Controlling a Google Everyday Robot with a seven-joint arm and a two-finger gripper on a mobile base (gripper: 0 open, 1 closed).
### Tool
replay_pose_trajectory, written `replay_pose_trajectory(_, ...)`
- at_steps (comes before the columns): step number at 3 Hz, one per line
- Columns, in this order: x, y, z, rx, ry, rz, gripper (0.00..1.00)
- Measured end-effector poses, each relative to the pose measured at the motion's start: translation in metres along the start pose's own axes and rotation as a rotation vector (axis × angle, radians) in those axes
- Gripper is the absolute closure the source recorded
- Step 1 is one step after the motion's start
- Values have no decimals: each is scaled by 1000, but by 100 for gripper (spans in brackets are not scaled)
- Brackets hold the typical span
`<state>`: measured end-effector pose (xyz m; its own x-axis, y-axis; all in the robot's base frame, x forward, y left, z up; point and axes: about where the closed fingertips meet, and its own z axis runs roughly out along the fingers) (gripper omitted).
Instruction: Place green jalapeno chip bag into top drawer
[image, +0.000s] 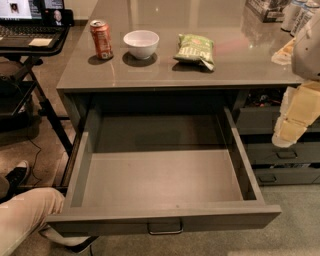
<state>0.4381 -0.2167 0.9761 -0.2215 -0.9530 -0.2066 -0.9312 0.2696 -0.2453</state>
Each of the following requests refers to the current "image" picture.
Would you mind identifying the orange soda can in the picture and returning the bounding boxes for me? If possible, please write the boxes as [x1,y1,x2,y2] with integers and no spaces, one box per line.
[90,20,113,60]

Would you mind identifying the cardboard box of items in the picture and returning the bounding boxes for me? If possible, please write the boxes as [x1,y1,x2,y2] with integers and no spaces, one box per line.
[245,0,291,23]

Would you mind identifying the green jalapeno chip bag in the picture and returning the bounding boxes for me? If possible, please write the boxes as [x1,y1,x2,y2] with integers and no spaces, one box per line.
[174,34,215,71]

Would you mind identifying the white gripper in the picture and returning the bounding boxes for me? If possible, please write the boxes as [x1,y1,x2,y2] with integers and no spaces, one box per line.
[271,12,320,148]

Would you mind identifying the black sneaker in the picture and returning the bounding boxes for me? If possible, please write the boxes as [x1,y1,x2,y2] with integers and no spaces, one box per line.
[0,160,30,203]

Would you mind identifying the black smartphone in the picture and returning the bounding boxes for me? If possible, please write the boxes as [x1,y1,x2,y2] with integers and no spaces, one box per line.
[42,9,74,26]

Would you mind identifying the bottom grey drawer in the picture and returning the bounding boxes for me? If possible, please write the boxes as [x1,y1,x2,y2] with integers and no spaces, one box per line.
[254,168,320,186]

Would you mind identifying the metal drawer handle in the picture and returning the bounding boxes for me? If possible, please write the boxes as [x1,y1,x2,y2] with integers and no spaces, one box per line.
[147,219,184,235]

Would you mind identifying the grey drawer cabinet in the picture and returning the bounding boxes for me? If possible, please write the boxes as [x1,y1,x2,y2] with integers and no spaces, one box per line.
[57,0,319,185]

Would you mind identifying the open laptop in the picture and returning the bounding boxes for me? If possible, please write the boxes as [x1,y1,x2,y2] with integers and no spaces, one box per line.
[0,0,66,49]

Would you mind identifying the black laptop stand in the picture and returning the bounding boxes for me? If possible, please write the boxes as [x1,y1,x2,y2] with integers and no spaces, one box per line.
[0,27,73,193]

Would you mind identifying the open grey top drawer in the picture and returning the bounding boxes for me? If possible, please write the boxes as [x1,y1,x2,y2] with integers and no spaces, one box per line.
[47,109,281,237]

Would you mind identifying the yellow sticky note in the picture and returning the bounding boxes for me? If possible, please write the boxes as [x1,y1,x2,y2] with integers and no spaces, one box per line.
[29,38,51,47]

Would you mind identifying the black cable on floor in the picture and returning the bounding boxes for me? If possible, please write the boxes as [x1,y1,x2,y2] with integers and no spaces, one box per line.
[24,113,44,186]

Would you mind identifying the white ceramic bowl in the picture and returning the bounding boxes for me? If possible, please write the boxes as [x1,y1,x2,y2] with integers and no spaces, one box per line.
[123,30,159,60]

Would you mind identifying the white cylindrical container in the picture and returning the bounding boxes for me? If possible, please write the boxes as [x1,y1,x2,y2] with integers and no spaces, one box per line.
[281,0,307,32]
[290,0,320,36]

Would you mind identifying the person's leg beige trousers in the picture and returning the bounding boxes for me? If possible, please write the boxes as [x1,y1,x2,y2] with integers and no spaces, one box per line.
[0,175,91,256]

